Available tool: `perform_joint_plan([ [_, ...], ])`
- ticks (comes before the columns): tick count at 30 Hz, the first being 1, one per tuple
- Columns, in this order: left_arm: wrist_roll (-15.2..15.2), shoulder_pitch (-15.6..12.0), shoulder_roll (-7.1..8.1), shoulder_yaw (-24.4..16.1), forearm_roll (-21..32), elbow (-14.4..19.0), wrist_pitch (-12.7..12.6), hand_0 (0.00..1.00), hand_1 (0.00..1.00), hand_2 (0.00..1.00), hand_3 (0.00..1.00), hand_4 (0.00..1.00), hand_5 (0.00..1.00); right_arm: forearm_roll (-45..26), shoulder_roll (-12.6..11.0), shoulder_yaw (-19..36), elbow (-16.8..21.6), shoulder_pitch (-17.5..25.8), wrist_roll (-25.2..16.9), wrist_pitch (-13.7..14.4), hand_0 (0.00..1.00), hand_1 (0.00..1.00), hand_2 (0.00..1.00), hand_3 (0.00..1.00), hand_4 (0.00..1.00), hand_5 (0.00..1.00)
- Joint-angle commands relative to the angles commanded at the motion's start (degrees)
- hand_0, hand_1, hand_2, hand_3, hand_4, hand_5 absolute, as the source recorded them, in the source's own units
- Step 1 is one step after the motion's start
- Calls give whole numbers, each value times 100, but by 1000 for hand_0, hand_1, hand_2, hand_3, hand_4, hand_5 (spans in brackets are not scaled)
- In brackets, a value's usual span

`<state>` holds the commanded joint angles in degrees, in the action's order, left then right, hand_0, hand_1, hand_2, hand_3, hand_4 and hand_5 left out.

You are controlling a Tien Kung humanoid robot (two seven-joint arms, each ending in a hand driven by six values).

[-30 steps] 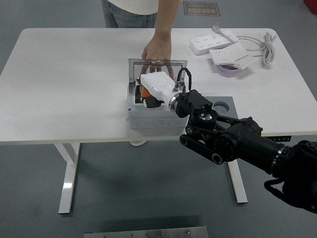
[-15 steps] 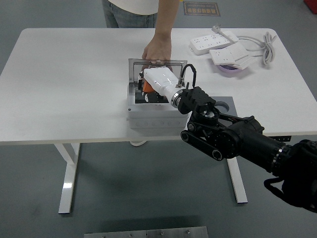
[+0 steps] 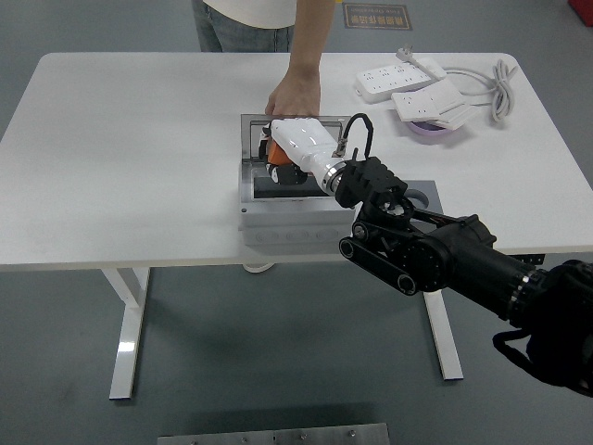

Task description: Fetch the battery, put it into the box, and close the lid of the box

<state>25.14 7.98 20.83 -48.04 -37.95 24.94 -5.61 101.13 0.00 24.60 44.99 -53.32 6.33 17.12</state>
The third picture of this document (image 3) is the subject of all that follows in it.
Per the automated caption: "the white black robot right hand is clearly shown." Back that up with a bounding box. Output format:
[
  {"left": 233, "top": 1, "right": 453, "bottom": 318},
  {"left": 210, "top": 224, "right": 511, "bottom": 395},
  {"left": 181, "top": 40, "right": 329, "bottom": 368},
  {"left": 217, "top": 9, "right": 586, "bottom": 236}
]
[{"left": 258, "top": 117, "right": 344, "bottom": 186}]

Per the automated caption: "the person's left hand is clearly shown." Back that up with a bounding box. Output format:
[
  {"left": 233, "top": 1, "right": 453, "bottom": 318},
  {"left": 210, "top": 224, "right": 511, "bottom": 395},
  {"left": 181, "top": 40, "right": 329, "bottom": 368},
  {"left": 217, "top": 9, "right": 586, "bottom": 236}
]
[{"left": 264, "top": 69, "right": 322, "bottom": 118}]

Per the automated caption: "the orange cylindrical battery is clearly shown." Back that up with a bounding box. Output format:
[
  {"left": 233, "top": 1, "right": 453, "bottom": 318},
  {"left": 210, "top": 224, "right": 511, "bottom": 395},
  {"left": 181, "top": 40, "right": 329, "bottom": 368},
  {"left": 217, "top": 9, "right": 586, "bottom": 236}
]
[{"left": 267, "top": 140, "right": 292, "bottom": 167}]

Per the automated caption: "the grey electrical box clear lid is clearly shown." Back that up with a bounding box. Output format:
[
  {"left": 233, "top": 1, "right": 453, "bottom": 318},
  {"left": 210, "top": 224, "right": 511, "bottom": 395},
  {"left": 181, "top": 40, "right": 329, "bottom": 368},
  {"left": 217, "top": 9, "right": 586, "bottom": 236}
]
[{"left": 237, "top": 113, "right": 358, "bottom": 249}]

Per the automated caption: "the person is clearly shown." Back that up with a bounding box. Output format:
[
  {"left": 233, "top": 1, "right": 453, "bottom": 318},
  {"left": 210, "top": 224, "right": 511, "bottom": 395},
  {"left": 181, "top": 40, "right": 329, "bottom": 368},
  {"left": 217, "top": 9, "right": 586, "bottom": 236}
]
[{"left": 192, "top": 0, "right": 297, "bottom": 54}]

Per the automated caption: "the white power strip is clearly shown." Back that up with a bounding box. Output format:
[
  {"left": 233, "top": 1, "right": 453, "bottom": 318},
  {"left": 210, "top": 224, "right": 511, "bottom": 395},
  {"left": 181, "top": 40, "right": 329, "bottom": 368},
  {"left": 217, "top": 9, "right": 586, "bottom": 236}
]
[{"left": 354, "top": 62, "right": 439, "bottom": 104}]

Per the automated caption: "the brown floor sign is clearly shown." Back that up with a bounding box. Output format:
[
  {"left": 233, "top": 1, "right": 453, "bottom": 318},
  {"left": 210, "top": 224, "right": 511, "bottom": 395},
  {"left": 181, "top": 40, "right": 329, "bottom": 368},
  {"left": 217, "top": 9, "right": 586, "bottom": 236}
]
[{"left": 342, "top": 2, "right": 413, "bottom": 32}]

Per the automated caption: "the purple round bowl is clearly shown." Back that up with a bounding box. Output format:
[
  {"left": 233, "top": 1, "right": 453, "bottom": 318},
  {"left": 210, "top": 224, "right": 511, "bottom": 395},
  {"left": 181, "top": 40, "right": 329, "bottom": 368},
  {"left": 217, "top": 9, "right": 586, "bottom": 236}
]
[{"left": 406, "top": 118, "right": 458, "bottom": 139}]

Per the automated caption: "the grey block with round hole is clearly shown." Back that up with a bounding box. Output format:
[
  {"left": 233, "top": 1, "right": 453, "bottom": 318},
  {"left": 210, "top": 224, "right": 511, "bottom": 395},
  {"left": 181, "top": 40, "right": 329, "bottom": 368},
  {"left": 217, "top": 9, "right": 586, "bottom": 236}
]
[{"left": 402, "top": 180, "right": 443, "bottom": 220}]

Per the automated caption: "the white table leg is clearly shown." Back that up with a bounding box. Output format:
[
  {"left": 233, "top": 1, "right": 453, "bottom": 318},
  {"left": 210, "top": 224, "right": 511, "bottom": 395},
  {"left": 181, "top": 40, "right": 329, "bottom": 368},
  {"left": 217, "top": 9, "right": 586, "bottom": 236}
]
[
  {"left": 100, "top": 267, "right": 152, "bottom": 401},
  {"left": 423, "top": 290, "right": 465, "bottom": 382}
]

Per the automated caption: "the grey metal plate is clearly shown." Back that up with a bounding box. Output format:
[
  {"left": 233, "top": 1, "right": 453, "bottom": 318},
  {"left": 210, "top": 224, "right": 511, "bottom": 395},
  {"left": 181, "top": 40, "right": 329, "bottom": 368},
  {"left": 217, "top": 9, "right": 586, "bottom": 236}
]
[{"left": 157, "top": 422, "right": 391, "bottom": 445}]

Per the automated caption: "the red object at floor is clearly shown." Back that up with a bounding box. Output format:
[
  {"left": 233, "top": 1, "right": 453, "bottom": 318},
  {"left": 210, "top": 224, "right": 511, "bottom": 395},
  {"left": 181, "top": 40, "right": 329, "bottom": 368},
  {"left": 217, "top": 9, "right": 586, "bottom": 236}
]
[{"left": 568, "top": 0, "right": 593, "bottom": 23}]

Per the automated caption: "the white wall socket panel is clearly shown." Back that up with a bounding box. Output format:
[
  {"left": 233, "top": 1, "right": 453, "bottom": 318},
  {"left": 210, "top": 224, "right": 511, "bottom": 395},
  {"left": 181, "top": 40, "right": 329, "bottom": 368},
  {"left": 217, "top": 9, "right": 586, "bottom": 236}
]
[{"left": 391, "top": 86, "right": 467, "bottom": 123}]

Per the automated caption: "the white power cord with plug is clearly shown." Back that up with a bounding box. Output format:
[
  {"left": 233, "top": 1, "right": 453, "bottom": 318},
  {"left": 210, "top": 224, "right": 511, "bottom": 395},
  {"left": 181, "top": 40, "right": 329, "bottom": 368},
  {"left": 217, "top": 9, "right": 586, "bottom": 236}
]
[{"left": 396, "top": 43, "right": 519, "bottom": 125}]

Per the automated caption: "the white switch panel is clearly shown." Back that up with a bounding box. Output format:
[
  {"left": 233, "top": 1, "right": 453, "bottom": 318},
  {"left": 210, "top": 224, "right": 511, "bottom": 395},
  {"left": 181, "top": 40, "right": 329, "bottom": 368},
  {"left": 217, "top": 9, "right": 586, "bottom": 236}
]
[{"left": 433, "top": 104, "right": 477, "bottom": 131}]

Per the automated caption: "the black bracket under table edge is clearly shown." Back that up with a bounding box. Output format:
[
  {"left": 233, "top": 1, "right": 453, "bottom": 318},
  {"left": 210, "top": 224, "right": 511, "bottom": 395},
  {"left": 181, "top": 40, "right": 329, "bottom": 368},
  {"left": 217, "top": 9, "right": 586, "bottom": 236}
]
[{"left": 504, "top": 253, "right": 547, "bottom": 266}]

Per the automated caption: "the black robot strap loop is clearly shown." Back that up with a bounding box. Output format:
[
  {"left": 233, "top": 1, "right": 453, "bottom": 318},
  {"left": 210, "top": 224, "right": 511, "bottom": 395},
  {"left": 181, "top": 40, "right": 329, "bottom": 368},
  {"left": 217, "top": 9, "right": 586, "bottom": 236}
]
[{"left": 491, "top": 327, "right": 548, "bottom": 386}]

